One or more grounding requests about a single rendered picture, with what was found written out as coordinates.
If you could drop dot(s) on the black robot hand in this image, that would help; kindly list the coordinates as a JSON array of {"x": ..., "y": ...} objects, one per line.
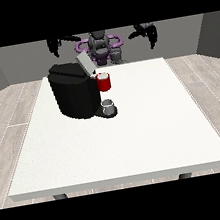
[
  {"x": 150, "y": 32},
  {"x": 54, "y": 45}
]

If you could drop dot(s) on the pale grey machine lid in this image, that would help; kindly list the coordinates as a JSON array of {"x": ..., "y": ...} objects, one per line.
[{"x": 86, "y": 64}]

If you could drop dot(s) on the small grey coffee pod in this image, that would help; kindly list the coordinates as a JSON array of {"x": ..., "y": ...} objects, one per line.
[{"x": 116, "y": 56}]

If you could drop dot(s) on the black coffee machine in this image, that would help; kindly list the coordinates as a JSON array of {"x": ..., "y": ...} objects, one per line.
[{"x": 74, "y": 94}]

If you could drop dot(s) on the red pod holder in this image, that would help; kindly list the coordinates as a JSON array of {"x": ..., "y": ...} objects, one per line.
[{"x": 103, "y": 82}]

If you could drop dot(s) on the grey robot trunk purple rings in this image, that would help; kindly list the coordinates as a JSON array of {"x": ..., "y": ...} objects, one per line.
[{"x": 98, "y": 46}]

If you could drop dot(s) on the small grey cup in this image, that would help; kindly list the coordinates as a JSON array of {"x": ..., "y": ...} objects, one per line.
[{"x": 108, "y": 108}]

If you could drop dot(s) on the dark table leg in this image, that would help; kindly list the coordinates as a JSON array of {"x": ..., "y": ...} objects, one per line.
[
  {"x": 185, "y": 175},
  {"x": 60, "y": 196}
]

